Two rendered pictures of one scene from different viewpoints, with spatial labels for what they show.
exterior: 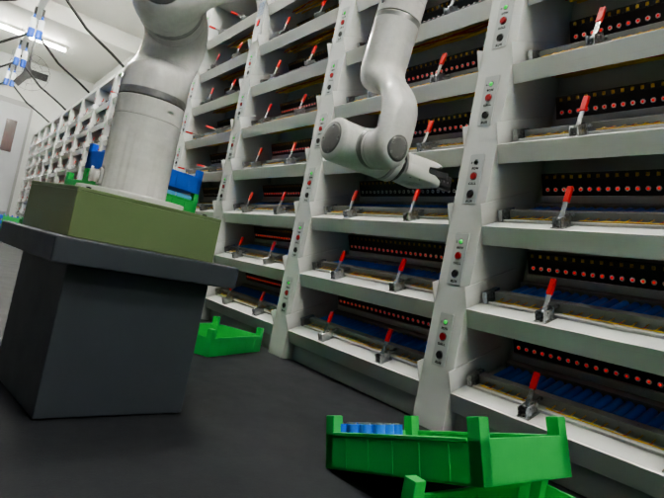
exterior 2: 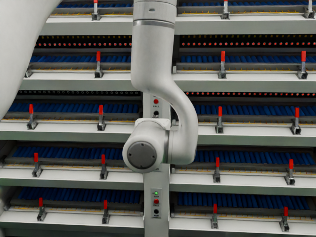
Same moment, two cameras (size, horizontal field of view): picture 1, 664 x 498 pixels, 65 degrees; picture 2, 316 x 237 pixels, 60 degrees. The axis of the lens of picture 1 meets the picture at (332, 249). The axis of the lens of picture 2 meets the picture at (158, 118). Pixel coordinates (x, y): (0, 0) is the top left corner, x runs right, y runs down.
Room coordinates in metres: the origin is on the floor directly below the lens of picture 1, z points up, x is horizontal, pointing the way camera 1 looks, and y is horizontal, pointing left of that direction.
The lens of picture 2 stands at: (0.61, 0.42, 0.75)
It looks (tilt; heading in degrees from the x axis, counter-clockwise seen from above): 13 degrees down; 310
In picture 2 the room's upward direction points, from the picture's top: straight up
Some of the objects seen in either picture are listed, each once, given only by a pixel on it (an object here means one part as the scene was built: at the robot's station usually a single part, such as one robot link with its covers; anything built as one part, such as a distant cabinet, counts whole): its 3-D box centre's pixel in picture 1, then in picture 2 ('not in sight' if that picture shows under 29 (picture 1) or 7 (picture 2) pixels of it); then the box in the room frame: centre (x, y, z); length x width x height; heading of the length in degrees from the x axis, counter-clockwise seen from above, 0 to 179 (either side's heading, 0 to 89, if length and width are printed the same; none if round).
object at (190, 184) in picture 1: (146, 169); not in sight; (1.71, 0.65, 0.52); 0.30 x 0.20 x 0.08; 143
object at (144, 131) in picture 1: (140, 151); not in sight; (0.97, 0.38, 0.46); 0.19 x 0.19 x 0.18
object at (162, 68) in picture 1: (168, 47); not in sight; (1.00, 0.39, 0.67); 0.19 x 0.12 x 0.24; 7
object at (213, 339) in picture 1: (212, 334); not in sight; (1.70, 0.32, 0.04); 0.30 x 0.20 x 0.08; 157
